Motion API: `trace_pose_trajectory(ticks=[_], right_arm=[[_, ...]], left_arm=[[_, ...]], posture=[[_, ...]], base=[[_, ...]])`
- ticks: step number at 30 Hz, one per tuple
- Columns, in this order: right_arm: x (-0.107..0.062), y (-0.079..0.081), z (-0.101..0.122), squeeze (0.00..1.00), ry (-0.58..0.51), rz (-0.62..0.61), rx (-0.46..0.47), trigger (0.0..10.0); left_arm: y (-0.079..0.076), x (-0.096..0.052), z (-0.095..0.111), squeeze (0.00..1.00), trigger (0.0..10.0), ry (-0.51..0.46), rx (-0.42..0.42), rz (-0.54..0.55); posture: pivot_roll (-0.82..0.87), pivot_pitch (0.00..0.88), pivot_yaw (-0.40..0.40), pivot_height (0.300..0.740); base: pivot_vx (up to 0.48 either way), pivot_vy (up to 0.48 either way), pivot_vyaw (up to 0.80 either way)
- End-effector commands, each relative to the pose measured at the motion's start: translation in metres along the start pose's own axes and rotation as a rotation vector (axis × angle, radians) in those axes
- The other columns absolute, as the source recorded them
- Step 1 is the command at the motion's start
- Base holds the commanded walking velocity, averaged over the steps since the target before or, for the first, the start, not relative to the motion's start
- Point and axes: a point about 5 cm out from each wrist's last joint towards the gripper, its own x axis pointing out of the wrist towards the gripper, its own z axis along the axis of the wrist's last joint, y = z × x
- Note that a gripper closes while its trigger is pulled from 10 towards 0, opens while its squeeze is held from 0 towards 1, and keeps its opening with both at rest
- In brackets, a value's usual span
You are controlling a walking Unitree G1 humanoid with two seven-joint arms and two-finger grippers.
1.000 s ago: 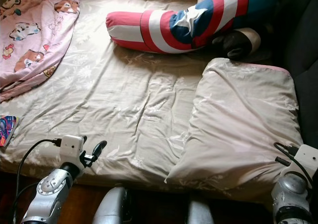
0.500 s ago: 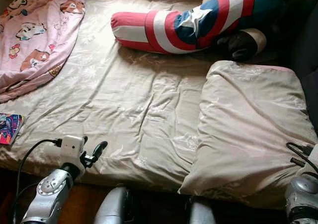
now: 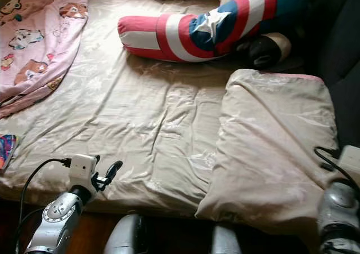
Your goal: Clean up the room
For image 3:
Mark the colourful anime magazine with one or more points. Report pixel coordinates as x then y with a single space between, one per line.
7 151

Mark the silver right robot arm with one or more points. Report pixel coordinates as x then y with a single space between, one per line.
337 209

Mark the bed with white floral sheet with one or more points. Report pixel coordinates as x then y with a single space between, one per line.
146 107

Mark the silver right robot leg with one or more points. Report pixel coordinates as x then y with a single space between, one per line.
230 241

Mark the pink cartoon print quilt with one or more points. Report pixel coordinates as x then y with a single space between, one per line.
34 45

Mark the large beige floral pillow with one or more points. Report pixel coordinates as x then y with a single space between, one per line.
270 147

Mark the black and beige plush toy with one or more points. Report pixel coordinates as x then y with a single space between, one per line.
259 51

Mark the dark upholstered chair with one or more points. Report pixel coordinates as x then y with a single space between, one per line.
337 40

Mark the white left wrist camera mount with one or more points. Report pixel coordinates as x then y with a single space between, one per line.
82 171

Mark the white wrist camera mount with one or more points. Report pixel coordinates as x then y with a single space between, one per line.
351 161
82 171

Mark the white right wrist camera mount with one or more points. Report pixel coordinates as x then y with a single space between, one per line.
351 161

